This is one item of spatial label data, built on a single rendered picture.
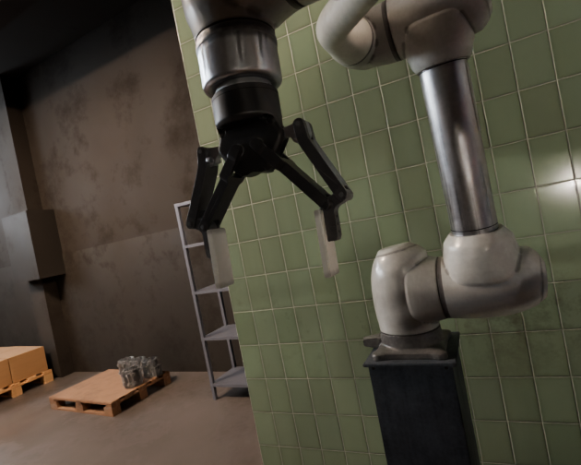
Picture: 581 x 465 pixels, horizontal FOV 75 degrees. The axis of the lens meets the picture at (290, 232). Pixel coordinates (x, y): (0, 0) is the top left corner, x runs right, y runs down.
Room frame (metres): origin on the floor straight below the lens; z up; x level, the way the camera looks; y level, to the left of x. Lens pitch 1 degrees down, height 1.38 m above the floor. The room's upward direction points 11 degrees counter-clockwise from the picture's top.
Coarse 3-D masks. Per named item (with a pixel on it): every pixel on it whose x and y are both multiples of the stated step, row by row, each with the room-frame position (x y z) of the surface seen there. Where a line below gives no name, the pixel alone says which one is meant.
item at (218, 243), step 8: (208, 232) 0.44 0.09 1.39; (216, 232) 0.45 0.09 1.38; (224, 232) 0.46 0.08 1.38; (208, 240) 0.44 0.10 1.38; (216, 240) 0.45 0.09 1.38; (224, 240) 0.46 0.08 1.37; (216, 248) 0.44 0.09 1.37; (224, 248) 0.46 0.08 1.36; (216, 256) 0.44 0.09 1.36; (224, 256) 0.46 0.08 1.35; (216, 264) 0.44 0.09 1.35; (224, 264) 0.45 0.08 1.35; (216, 272) 0.44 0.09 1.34; (224, 272) 0.45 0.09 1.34; (216, 280) 0.44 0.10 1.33; (224, 280) 0.45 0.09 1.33; (232, 280) 0.46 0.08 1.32
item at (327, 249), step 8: (320, 216) 0.38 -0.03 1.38; (320, 224) 0.38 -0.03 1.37; (320, 232) 0.38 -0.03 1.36; (320, 240) 0.38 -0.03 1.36; (320, 248) 0.38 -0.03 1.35; (328, 248) 0.39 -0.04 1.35; (328, 256) 0.38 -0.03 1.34; (336, 256) 0.41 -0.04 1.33; (328, 264) 0.38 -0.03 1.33; (336, 264) 0.40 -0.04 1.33; (328, 272) 0.38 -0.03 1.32; (336, 272) 0.40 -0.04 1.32
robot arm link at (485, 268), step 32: (416, 0) 0.78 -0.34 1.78; (448, 0) 0.75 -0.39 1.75; (480, 0) 0.74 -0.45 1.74; (416, 32) 0.79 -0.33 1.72; (448, 32) 0.76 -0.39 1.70; (416, 64) 0.82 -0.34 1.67; (448, 64) 0.79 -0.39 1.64; (448, 96) 0.80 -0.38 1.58; (448, 128) 0.82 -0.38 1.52; (448, 160) 0.84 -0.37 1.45; (480, 160) 0.82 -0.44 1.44; (448, 192) 0.86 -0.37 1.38; (480, 192) 0.83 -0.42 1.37; (480, 224) 0.84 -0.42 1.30; (448, 256) 0.88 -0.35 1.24; (480, 256) 0.82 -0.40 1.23; (512, 256) 0.81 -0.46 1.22; (448, 288) 0.87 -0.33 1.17; (480, 288) 0.84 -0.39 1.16; (512, 288) 0.81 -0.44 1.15; (544, 288) 0.81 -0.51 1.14
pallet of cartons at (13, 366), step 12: (0, 348) 5.40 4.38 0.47; (12, 348) 5.21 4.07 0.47; (24, 348) 5.03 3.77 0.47; (36, 348) 4.87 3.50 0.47; (0, 360) 4.55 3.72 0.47; (12, 360) 4.61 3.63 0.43; (24, 360) 4.71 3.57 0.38; (36, 360) 4.83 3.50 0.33; (0, 372) 4.49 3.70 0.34; (12, 372) 4.59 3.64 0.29; (24, 372) 4.69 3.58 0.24; (36, 372) 4.80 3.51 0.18; (48, 372) 4.90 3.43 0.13; (0, 384) 4.47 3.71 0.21; (12, 384) 4.57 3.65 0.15; (0, 396) 4.66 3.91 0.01; (12, 396) 4.52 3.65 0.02
